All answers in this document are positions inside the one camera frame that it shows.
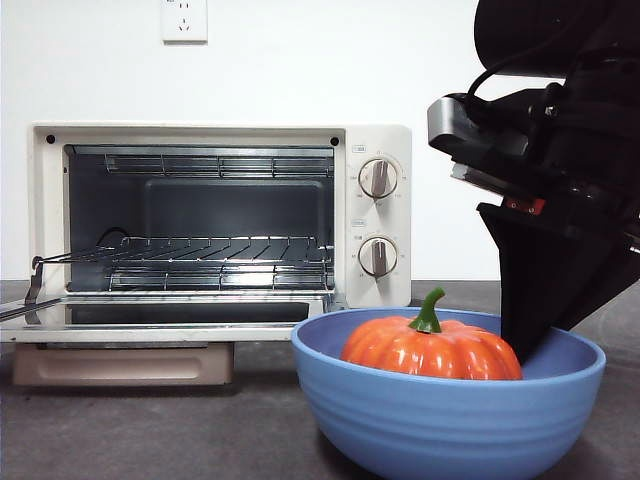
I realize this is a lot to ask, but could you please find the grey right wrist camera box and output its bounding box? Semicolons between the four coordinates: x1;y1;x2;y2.
427;93;489;154

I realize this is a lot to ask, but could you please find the blue ribbed bowl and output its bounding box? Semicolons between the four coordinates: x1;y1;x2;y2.
291;307;608;480

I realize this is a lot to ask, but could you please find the glass-windowed oven door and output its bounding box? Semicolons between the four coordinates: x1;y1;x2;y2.
0;292;347;387

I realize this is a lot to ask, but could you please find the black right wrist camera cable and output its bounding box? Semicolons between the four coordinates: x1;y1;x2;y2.
465;47;591;114

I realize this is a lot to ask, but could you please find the orange toy pumpkin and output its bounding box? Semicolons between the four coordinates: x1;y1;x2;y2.
340;287;524;382

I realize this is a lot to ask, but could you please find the white wall socket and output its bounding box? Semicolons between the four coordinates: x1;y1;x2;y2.
161;0;209;45

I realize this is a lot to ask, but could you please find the beige oven knob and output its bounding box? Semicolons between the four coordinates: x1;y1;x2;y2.
358;237;400;277
358;158;400;199

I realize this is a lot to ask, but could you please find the metal oven wire rack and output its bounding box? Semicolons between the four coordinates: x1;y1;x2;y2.
32;235;335;266

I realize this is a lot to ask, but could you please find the white Toshiba toaster oven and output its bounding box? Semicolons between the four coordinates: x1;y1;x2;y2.
0;122;413;387

